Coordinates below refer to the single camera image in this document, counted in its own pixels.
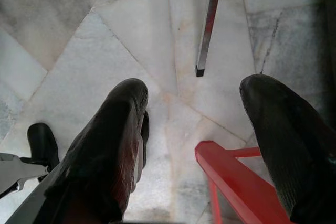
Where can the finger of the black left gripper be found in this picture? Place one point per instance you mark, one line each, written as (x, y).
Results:
(43, 142)

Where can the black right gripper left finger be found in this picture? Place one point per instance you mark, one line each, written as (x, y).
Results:
(105, 155)

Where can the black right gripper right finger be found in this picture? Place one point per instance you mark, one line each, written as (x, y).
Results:
(294, 142)

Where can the red plastic stool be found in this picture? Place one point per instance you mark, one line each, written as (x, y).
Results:
(236, 176)

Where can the silver metal clothes rack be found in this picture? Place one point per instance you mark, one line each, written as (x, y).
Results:
(210, 24)

